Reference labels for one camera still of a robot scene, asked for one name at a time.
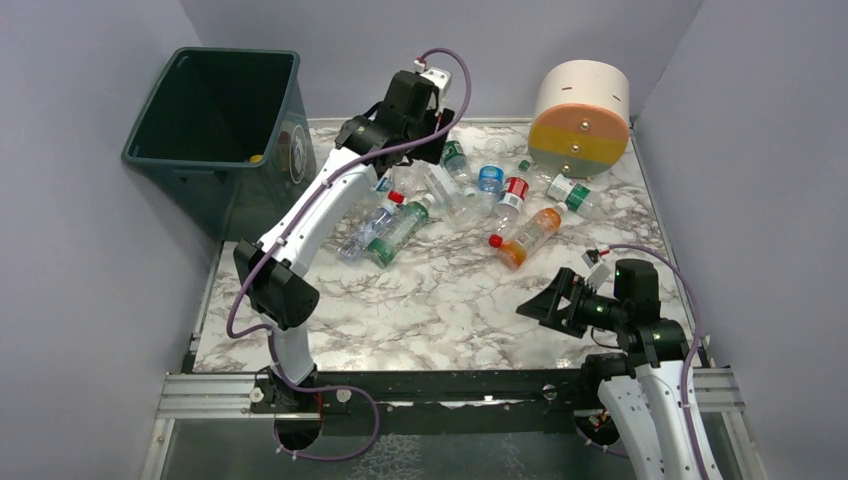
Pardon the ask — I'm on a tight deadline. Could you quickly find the clear bottle blue label slim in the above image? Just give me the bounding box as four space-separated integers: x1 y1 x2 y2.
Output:
337 199 397 262

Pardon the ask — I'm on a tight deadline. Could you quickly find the green tea bottle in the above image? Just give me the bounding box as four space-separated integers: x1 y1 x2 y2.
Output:
365 194 436 268

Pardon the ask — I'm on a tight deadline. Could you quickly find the orange juice bottle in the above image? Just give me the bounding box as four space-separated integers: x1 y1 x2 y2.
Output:
496 202 568 270

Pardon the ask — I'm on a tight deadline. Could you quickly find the dark green plastic bin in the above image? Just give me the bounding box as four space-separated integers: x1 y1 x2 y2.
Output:
122 47 317 241

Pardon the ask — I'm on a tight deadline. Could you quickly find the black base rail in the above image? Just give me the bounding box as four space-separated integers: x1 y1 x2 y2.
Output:
249 369 619 445

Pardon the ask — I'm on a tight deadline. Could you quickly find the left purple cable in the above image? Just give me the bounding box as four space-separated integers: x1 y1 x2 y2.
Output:
225 47 473 463

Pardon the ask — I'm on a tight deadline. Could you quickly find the white cylinder with coloured face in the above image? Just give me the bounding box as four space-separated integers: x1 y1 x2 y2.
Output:
527 59 630 178

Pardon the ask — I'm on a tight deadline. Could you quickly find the clear bottle red blue label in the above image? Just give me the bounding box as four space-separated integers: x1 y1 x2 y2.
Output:
374 166 424 204

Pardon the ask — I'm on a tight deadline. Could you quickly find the clear bottle blue wrap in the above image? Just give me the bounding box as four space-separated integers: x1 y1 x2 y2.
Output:
477 138 507 199

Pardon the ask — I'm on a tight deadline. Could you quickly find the clear bottle green white label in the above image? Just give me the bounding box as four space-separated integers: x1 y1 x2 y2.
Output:
520 159 602 219

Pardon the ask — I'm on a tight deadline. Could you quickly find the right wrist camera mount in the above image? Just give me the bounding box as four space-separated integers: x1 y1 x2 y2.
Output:
581 245 613 291

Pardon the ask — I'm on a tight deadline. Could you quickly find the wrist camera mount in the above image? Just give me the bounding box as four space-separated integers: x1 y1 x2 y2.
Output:
581 245 613 291
414 58 452 95

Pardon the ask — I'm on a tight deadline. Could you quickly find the clear bottle red cap right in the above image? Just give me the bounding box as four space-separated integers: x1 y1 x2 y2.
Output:
488 171 529 248

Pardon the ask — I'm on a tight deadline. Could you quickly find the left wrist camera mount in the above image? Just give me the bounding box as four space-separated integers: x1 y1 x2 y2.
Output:
414 58 452 95

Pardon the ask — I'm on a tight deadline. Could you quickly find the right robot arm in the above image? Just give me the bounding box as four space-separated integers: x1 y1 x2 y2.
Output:
516 259 722 479

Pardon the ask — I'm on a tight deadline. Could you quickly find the aluminium frame rail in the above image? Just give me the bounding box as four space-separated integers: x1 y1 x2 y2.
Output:
155 368 746 420

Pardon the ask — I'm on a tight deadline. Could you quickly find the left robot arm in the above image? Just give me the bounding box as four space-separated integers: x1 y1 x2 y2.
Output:
234 67 455 385

